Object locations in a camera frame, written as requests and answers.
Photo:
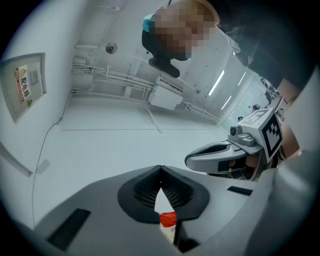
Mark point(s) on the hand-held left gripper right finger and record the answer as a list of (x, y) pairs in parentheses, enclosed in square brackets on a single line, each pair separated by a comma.
[(212, 200)]

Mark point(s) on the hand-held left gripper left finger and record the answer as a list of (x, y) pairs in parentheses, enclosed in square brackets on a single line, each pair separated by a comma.
[(100, 212)]

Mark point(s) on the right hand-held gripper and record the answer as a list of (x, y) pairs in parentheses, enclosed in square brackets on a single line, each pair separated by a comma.
[(271, 135)]

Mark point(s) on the person's right forearm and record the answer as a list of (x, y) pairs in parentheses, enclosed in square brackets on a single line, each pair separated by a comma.
[(291, 142)]

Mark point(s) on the person's right hand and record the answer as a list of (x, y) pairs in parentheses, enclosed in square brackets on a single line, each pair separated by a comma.
[(251, 163)]

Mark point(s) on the cream bucket with orange liner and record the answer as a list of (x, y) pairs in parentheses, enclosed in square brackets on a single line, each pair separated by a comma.
[(168, 218)]

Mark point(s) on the ceiling strip light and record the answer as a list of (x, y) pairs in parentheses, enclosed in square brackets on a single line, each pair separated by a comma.
[(216, 83), (226, 103), (242, 78)]

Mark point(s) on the white air conditioner unit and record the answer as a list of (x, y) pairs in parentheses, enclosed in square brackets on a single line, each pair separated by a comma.
[(165, 96)]

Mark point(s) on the white ceiling pipes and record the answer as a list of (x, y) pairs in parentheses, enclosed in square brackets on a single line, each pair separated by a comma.
[(112, 75)]

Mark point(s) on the person's head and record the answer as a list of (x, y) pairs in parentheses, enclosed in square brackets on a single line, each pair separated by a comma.
[(185, 27)]

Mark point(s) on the person's black shirt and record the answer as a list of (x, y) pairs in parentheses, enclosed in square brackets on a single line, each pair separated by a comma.
[(265, 37)]

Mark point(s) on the round ceiling smoke detector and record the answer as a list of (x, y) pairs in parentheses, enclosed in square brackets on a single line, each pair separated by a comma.
[(111, 48)]

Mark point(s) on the small grey wall plate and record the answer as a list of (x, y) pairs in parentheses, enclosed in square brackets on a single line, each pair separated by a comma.
[(43, 167)]

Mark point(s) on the grey wall trunking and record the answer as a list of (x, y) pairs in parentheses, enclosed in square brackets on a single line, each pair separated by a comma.
[(15, 160)]

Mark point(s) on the grey electrical wall panel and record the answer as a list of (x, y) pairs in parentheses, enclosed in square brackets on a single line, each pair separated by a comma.
[(23, 85)]

